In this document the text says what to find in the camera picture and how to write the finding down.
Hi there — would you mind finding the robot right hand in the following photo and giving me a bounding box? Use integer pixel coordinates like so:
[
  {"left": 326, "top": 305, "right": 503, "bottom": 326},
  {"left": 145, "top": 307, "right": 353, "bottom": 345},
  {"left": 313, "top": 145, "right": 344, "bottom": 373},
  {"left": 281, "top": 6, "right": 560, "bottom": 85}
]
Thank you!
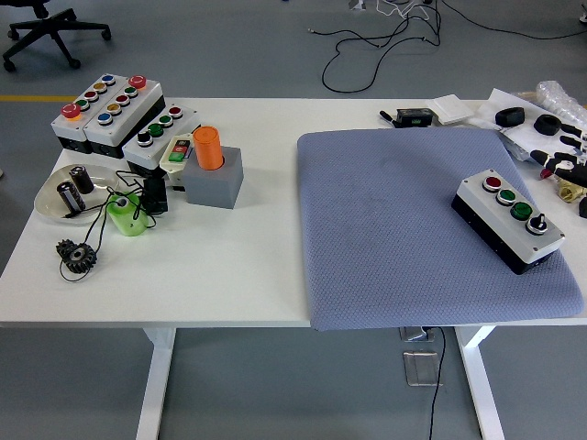
[{"left": 530, "top": 121, "right": 587, "bottom": 187}]

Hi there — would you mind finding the white four-control button box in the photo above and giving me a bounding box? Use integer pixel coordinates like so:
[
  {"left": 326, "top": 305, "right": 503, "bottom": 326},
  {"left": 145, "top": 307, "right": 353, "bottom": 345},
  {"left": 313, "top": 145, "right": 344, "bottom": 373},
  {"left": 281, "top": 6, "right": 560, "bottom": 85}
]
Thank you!
[
  {"left": 122, "top": 104, "right": 203, "bottom": 178},
  {"left": 451, "top": 169, "right": 566, "bottom": 276}
]

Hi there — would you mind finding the clear bubble wrap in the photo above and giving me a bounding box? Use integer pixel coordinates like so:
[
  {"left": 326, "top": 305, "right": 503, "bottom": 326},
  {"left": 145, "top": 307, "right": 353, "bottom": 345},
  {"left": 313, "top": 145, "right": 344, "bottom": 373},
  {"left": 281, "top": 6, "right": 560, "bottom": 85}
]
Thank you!
[{"left": 535, "top": 80, "right": 587, "bottom": 127}]

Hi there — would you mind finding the white paper sheet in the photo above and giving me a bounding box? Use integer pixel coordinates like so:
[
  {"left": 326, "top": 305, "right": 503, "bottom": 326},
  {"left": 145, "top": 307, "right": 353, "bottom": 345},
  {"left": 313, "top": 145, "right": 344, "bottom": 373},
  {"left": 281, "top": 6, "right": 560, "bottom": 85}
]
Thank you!
[{"left": 467, "top": 87, "right": 587, "bottom": 166}]

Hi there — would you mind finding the black device, green label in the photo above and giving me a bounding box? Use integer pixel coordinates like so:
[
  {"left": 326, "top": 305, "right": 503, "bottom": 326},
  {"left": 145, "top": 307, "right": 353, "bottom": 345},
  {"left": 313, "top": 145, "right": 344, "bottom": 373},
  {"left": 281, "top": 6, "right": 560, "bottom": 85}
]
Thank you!
[{"left": 395, "top": 107, "right": 435, "bottom": 128}]

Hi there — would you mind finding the blue-grey textured mat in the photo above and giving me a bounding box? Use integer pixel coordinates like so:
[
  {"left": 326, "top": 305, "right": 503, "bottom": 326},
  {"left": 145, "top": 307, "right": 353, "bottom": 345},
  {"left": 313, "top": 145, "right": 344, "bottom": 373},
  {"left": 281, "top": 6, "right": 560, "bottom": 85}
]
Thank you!
[{"left": 296, "top": 126, "right": 584, "bottom": 332}]

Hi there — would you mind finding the grey under-table box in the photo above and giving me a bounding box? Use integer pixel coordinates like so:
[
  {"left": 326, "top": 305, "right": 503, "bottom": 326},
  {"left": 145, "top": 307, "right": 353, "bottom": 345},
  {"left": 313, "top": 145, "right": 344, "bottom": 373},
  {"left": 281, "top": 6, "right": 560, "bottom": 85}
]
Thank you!
[{"left": 398, "top": 325, "right": 437, "bottom": 343}]

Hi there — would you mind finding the white table leg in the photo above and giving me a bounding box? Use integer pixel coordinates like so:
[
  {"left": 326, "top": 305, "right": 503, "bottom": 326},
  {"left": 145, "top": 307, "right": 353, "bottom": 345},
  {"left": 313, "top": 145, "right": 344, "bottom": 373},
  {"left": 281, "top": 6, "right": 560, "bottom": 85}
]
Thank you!
[
  {"left": 453, "top": 325, "right": 505, "bottom": 440},
  {"left": 136, "top": 327, "right": 178, "bottom": 440}
]

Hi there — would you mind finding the metal floor socket plate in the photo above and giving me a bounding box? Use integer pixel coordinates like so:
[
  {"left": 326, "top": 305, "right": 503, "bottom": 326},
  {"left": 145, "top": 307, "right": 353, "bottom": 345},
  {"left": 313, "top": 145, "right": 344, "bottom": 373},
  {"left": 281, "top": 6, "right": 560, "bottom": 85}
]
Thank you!
[{"left": 402, "top": 350, "right": 444, "bottom": 388}]

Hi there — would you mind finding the grey block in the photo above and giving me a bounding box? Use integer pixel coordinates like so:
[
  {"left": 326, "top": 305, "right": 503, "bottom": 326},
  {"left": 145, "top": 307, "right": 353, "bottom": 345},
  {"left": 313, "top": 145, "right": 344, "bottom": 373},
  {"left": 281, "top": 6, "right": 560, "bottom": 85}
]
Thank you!
[{"left": 182, "top": 146, "right": 244, "bottom": 210}]

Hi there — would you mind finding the orange cylinder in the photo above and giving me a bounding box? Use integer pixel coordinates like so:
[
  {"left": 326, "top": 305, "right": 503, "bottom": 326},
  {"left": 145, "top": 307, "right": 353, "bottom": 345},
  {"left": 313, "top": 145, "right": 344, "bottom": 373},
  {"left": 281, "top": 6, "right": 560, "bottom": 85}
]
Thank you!
[{"left": 192, "top": 126, "right": 225, "bottom": 171}]

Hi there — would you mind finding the small black adapter box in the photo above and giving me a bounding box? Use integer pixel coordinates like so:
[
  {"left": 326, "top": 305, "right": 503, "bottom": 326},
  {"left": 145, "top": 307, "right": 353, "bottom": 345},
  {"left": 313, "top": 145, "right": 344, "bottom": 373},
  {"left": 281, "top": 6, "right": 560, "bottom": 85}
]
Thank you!
[{"left": 141, "top": 176, "right": 170, "bottom": 215}]

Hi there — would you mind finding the green plastic cylinder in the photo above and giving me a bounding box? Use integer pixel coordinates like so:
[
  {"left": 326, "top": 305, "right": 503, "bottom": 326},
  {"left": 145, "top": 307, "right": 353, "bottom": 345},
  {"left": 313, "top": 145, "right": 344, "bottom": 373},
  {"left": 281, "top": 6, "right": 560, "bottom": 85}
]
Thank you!
[{"left": 105, "top": 192, "right": 150, "bottom": 237}]

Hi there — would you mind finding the dark brown capacitor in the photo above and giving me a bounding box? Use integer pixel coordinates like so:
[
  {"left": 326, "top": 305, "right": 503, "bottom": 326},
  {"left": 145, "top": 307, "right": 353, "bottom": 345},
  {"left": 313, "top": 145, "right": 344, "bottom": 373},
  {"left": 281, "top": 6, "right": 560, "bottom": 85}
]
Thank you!
[{"left": 68, "top": 165, "right": 95, "bottom": 194}]

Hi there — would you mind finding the black striped capacitor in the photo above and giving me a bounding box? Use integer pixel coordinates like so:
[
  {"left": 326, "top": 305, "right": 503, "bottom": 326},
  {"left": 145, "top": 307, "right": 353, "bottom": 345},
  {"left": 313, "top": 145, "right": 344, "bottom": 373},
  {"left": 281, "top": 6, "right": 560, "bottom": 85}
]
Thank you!
[{"left": 55, "top": 181, "right": 86, "bottom": 213}]

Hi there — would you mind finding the black metal gear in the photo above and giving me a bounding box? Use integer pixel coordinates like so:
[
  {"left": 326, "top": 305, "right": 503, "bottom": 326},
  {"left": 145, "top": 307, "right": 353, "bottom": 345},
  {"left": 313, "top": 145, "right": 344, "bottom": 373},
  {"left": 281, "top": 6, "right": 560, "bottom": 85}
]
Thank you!
[{"left": 55, "top": 238, "right": 98, "bottom": 275}]

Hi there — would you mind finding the shallow metal bowl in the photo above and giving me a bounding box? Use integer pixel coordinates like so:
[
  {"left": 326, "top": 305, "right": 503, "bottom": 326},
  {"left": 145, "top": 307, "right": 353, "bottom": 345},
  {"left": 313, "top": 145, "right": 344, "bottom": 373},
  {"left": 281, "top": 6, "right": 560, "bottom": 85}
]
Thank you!
[{"left": 34, "top": 163, "right": 121, "bottom": 226}]

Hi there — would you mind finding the black office chair base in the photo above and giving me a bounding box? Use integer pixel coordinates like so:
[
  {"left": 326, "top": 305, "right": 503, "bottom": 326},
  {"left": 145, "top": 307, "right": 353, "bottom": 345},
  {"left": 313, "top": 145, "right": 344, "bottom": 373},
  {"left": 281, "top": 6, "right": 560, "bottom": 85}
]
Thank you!
[{"left": 2, "top": 0, "right": 113, "bottom": 73}]

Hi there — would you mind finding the brass valve, red handle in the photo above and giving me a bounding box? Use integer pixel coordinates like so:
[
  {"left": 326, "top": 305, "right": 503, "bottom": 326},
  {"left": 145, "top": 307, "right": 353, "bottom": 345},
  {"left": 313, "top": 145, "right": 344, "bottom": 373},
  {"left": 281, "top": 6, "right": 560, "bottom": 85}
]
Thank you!
[{"left": 539, "top": 168, "right": 587, "bottom": 203}]

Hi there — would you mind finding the black foam ring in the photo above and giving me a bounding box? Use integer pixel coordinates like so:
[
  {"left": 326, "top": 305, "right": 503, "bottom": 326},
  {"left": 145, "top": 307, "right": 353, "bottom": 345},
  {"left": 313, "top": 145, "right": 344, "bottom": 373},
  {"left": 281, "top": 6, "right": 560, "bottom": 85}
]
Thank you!
[
  {"left": 494, "top": 106, "right": 526, "bottom": 128},
  {"left": 533, "top": 114, "right": 563, "bottom": 137}
]

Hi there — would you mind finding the white wall switch plate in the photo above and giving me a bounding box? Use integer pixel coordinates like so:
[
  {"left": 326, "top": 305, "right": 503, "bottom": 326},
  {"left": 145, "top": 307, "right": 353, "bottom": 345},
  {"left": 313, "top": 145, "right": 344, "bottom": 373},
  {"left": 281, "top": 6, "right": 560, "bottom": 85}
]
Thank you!
[{"left": 431, "top": 93, "right": 473, "bottom": 126}]

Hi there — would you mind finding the white floor cable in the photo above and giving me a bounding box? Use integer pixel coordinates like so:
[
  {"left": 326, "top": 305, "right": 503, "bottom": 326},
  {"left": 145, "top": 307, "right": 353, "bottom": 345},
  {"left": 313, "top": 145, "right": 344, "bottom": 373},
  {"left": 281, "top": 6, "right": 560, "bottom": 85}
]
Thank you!
[{"left": 375, "top": 0, "right": 432, "bottom": 22}]

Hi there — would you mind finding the looped black floor cable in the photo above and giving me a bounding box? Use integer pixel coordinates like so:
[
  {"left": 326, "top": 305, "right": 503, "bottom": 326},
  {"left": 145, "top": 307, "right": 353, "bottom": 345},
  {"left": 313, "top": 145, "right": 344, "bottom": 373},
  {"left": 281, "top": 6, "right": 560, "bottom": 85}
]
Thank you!
[{"left": 320, "top": 0, "right": 444, "bottom": 93}]

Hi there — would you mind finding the black cable under table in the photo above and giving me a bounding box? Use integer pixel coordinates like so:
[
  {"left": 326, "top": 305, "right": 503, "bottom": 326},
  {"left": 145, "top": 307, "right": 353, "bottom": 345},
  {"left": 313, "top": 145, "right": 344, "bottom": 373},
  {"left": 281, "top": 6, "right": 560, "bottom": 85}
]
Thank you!
[{"left": 428, "top": 325, "right": 447, "bottom": 440}]

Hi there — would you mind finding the cream red-green switch box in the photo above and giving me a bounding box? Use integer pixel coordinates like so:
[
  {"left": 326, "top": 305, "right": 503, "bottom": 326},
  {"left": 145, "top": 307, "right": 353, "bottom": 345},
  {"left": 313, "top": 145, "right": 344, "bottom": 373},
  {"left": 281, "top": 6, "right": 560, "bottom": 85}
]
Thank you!
[{"left": 159, "top": 133, "right": 196, "bottom": 192}]

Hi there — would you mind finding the thin black wire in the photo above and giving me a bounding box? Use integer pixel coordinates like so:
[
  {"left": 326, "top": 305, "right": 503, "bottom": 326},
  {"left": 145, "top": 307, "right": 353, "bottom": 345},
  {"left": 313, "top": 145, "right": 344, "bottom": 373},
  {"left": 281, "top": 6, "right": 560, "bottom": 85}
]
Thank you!
[{"left": 58, "top": 170, "right": 160, "bottom": 283}]

